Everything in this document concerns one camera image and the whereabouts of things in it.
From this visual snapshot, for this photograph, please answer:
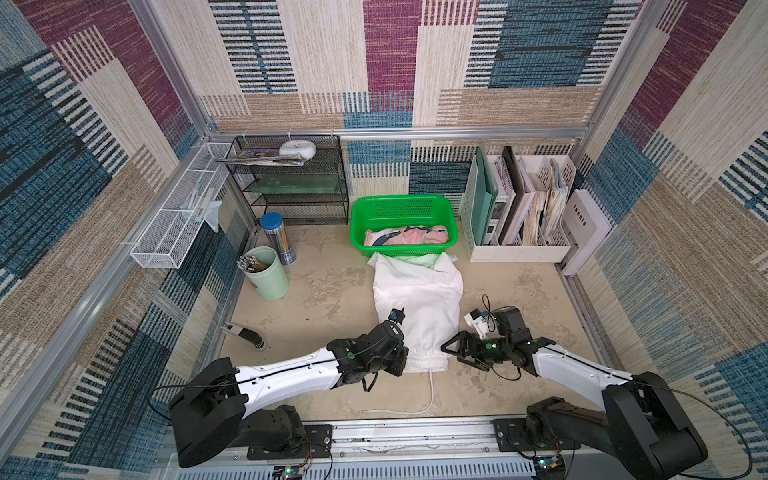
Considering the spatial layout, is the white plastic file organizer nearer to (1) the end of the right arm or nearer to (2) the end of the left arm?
(1) the end of the right arm

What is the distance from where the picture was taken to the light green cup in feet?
2.98

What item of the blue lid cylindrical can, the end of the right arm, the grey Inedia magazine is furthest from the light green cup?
the grey Inedia magazine


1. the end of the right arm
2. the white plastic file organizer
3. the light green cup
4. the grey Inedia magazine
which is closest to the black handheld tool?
the light green cup

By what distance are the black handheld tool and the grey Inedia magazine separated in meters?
1.03

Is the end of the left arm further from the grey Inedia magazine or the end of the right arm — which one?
the grey Inedia magazine

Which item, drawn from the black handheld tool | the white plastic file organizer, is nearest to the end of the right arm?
the white plastic file organizer

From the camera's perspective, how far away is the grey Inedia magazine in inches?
36.4

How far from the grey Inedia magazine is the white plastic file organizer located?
0.02m

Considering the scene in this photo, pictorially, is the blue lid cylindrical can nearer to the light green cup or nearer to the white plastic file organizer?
the light green cup

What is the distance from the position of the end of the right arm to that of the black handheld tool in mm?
527

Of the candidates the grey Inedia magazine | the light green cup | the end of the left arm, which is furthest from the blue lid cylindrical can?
the grey Inedia magazine

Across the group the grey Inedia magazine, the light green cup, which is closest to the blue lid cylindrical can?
the light green cup
